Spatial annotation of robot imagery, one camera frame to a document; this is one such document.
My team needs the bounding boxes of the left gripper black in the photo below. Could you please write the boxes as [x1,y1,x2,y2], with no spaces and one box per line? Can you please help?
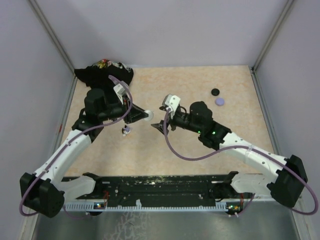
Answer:
[98,93,149,125]

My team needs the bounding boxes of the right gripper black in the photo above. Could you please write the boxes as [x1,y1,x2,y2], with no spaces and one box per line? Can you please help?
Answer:
[151,107,203,136]

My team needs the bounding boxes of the white earbud charging case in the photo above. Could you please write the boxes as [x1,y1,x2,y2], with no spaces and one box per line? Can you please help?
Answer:
[144,109,154,122]

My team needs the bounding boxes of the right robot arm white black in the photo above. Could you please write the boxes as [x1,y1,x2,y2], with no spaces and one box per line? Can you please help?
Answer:
[152,101,308,208]

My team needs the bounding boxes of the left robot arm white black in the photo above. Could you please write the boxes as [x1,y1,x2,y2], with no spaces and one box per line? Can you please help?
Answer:
[19,85,153,218]

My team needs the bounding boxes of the purple round charging case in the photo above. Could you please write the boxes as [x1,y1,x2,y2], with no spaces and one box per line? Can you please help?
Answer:
[215,97,225,106]

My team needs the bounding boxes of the black round charging case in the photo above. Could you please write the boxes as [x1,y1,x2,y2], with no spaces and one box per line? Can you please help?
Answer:
[211,88,220,96]

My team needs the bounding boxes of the black printed cloth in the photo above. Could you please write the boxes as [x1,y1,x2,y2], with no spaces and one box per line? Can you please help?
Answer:
[74,59,134,104]

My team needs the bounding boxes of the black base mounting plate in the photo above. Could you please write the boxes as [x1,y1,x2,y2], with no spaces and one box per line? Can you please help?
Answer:
[80,172,248,207]

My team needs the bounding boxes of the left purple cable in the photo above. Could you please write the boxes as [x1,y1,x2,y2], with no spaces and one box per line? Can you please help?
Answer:
[19,74,133,220]

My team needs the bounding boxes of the purple cable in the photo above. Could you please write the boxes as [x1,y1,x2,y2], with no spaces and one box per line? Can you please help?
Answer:
[162,107,316,218]
[19,74,133,220]

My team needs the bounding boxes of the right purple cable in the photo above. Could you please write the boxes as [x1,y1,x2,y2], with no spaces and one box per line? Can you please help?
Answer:
[162,107,316,218]

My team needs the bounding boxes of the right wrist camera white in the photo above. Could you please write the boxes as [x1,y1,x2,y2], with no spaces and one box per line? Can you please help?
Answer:
[162,94,181,113]

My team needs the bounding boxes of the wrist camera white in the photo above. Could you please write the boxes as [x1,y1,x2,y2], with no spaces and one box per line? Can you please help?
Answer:
[162,94,181,113]
[113,83,127,100]

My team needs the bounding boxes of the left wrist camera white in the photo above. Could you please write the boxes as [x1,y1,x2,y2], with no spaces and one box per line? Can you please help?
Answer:
[113,83,127,100]

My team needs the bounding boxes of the white slotted cable duct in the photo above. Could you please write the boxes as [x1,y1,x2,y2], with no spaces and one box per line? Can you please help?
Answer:
[64,199,243,213]

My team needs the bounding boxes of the left aluminium frame post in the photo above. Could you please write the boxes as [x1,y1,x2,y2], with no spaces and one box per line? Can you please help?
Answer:
[27,0,75,73]

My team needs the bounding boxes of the aluminium frame post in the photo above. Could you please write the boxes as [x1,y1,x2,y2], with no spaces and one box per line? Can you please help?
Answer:
[27,0,75,73]
[251,0,296,74]

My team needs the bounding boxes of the right aluminium frame post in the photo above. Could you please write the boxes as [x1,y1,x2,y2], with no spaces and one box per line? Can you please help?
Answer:
[251,0,296,74]

